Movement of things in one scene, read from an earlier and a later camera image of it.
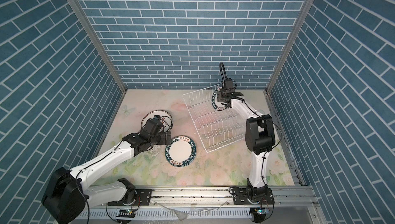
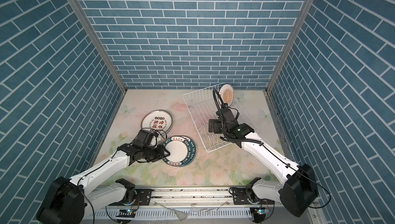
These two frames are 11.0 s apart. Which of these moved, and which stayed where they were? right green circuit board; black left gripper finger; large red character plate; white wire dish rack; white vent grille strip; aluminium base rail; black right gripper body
Moved: black right gripper body; black left gripper finger
Stayed: large red character plate; white wire dish rack; white vent grille strip; aluminium base rail; right green circuit board
